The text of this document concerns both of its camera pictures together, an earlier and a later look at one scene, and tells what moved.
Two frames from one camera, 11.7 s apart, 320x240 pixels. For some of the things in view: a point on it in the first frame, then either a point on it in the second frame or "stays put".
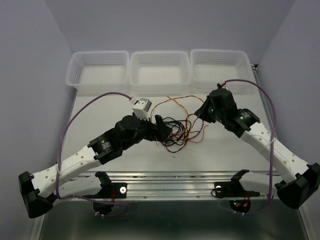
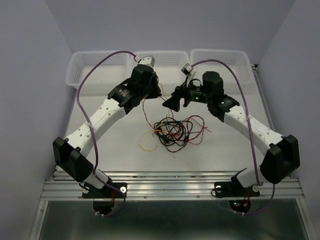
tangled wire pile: (179, 128) stays put
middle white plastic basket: (160, 72) stays put
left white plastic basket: (99, 71) stays put
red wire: (188, 141) → (183, 123)
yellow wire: (186, 112) → (155, 129)
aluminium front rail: (173, 185) stays put
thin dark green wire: (186, 132) → (190, 122)
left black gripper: (162, 130) → (157, 90)
